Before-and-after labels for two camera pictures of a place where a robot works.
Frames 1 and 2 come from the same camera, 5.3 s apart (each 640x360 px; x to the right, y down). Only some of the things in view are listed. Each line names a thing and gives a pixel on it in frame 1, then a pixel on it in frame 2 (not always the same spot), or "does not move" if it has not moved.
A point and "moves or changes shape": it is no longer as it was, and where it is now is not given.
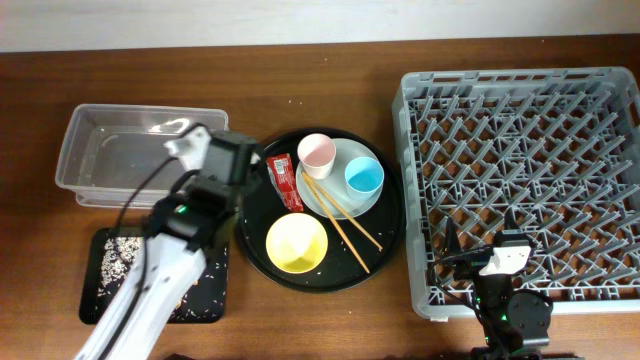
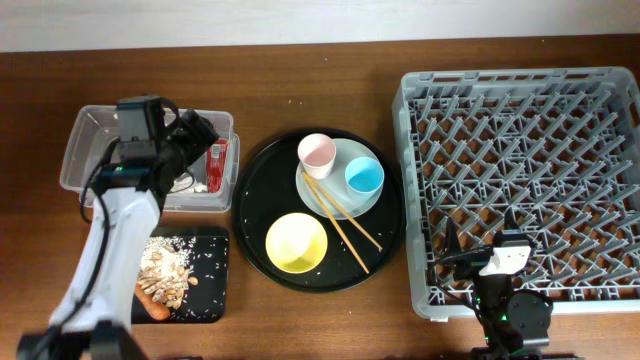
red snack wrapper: x=281 y=171 moves or changes shape
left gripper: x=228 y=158 -> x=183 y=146
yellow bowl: x=297 y=244 does not move
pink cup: x=317 y=154 does not move
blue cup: x=364 y=178 does not move
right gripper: x=469 y=264 does not move
